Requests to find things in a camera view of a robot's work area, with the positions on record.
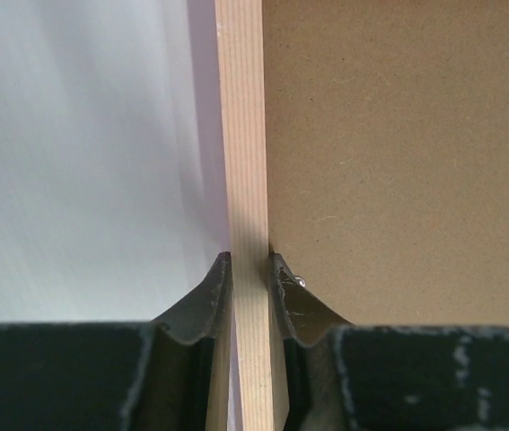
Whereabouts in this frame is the pink wooden picture frame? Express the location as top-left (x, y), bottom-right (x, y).
top-left (188, 1), bottom-right (289, 430)

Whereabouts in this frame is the brown cardboard backing board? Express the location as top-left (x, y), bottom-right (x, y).
top-left (264, 1), bottom-right (509, 325)

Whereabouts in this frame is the small metal frame clip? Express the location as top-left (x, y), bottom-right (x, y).
top-left (294, 276), bottom-right (306, 287)

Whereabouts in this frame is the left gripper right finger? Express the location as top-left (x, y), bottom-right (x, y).
top-left (268, 253), bottom-right (509, 430)

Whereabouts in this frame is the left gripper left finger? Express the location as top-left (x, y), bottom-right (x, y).
top-left (0, 252), bottom-right (233, 430)

